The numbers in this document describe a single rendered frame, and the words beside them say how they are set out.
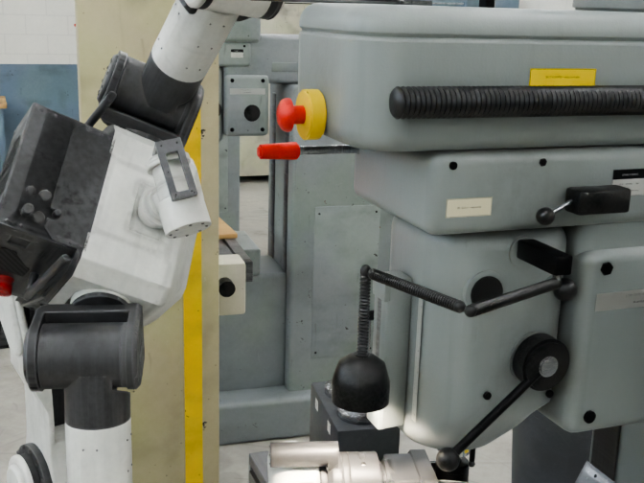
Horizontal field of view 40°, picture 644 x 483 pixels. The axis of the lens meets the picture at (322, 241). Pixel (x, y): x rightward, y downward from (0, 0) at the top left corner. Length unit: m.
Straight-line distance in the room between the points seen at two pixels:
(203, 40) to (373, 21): 0.41
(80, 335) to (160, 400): 1.82
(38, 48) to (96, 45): 7.29
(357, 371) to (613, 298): 0.35
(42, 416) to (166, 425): 1.42
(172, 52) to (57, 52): 8.70
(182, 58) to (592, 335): 0.70
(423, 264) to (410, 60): 0.28
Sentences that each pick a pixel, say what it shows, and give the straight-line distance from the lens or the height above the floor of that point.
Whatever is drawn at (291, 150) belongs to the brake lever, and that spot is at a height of 1.70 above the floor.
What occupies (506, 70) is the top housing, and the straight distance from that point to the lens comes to 1.03.
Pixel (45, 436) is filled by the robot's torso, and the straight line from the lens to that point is 1.71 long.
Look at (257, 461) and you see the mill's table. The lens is 1.92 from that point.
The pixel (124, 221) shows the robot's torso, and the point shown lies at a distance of 1.31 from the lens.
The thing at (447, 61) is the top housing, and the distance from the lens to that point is 0.99.
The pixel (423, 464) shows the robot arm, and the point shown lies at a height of 1.26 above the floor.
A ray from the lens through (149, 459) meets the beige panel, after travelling 3.14.
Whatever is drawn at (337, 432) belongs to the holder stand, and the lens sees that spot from 1.64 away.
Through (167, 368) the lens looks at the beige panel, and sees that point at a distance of 3.01.
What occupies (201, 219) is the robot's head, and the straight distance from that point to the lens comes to 1.23.
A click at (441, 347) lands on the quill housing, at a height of 1.47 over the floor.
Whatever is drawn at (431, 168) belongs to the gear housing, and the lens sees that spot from 1.02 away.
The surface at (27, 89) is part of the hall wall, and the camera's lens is 10.04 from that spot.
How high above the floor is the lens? 1.89
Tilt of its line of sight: 15 degrees down
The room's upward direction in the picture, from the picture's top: 2 degrees clockwise
